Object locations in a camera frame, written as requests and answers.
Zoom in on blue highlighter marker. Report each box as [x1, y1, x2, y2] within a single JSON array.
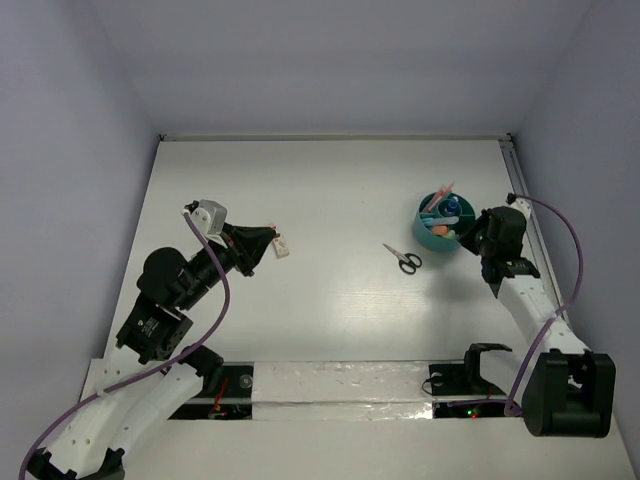
[[419, 214, 459, 227]]

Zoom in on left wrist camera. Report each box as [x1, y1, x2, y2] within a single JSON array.
[[181, 199, 228, 240]]

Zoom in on black handled scissors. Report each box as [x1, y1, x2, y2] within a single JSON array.
[[383, 243, 423, 275]]

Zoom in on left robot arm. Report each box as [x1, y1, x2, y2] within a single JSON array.
[[19, 224, 278, 479]]

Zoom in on teal round organizer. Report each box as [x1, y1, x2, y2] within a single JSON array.
[[412, 192, 476, 253]]

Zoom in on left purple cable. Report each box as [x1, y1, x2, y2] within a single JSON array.
[[18, 209, 232, 480]]

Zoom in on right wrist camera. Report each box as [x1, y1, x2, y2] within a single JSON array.
[[506, 193, 532, 220]]

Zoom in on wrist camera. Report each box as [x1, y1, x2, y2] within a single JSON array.
[[506, 193, 532, 220], [181, 199, 228, 240]]

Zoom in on white staple box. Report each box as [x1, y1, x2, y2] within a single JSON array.
[[273, 236, 290, 259]]

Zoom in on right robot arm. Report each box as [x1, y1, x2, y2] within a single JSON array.
[[460, 197, 616, 438]]

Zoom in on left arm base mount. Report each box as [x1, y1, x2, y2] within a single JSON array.
[[170, 347, 254, 421]]

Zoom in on orange highlighter marker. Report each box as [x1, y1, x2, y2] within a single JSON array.
[[431, 225, 456, 239]]

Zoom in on clear bottle blue cap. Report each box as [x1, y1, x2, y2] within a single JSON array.
[[443, 196, 461, 216]]

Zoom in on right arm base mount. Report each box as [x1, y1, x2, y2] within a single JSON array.
[[421, 343, 522, 419]]

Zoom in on purple pen red tip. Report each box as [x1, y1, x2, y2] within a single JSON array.
[[422, 182, 454, 213]]

